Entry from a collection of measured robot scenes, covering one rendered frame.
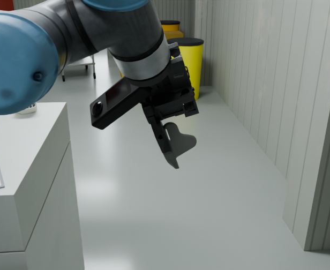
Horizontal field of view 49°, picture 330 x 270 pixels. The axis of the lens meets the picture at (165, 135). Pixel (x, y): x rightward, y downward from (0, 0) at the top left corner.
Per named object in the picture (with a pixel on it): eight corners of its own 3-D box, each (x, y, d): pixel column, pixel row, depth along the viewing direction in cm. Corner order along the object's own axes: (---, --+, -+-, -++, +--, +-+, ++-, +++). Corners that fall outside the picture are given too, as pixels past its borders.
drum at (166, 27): (181, 65, 648) (181, 22, 620) (156, 65, 644) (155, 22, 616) (178, 59, 689) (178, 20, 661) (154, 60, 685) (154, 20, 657)
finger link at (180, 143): (205, 167, 60) (189, 118, 57) (171, 178, 61) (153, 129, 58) (203, 159, 63) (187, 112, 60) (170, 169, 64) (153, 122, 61)
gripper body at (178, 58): (200, 117, 59) (186, 69, 48) (149, 133, 59) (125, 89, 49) (188, 81, 63) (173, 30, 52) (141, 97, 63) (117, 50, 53)
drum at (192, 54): (204, 102, 446) (207, 43, 419) (168, 103, 443) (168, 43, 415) (197, 91, 490) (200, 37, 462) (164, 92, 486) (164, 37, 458)
